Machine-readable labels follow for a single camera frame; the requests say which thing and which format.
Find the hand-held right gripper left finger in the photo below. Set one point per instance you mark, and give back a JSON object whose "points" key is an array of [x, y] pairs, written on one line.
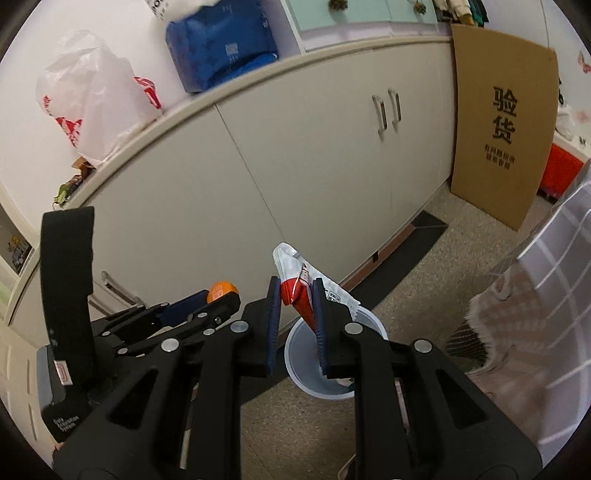
{"points": [[274, 323]]}

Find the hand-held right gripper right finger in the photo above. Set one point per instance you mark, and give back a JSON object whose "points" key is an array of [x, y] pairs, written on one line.
{"points": [[319, 327]]}

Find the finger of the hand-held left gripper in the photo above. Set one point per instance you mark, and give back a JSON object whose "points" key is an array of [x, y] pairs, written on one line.
{"points": [[184, 307], [217, 311]]}

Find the small orange ball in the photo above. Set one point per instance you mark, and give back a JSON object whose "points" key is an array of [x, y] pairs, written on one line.
{"points": [[222, 290]]}

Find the red and white wrapper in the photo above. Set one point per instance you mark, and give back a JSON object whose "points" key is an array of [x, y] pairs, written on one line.
{"points": [[295, 288]]}

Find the white plastic waste bin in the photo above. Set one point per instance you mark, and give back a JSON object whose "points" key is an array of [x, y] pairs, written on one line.
{"points": [[302, 369]]}

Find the colourful printed sticker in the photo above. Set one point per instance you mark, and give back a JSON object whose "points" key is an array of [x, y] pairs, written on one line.
{"points": [[19, 254]]}

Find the small green packet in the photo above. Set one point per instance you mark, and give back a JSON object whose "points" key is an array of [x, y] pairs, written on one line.
{"points": [[69, 190]]}

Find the small brown carton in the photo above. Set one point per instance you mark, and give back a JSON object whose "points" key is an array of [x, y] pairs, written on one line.
{"points": [[83, 167]]}

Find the beige cabinet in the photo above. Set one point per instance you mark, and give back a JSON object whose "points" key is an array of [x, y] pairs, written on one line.
{"points": [[300, 161]]}

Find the white red-printed plastic bag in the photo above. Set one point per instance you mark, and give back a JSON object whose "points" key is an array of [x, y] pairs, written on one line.
{"points": [[101, 92]]}

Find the plaid blanket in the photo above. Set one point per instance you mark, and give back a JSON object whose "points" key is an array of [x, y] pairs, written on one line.
{"points": [[540, 300]]}

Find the blue soft package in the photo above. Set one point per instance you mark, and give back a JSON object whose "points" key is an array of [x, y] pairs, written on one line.
{"points": [[221, 46]]}

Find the large cardboard box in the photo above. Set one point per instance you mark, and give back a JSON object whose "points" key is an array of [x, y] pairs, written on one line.
{"points": [[503, 124]]}

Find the red plastic box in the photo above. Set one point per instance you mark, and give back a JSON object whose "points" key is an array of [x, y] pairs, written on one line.
{"points": [[561, 170]]}

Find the white printed bag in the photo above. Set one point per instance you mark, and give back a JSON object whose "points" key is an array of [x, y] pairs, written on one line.
{"points": [[175, 9]]}

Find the teal drawer unit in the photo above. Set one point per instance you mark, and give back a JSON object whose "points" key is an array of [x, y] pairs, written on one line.
{"points": [[364, 14]]}

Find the brown pinecone drawer knob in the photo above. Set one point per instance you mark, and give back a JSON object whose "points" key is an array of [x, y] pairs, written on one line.
{"points": [[419, 7], [337, 4]]}

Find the hanging beige garment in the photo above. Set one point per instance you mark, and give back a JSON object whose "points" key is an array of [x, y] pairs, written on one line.
{"points": [[461, 10]]}

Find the pink butterfly wall sticker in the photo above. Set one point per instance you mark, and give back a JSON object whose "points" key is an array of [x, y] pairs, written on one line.
{"points": [[585, 62]]}

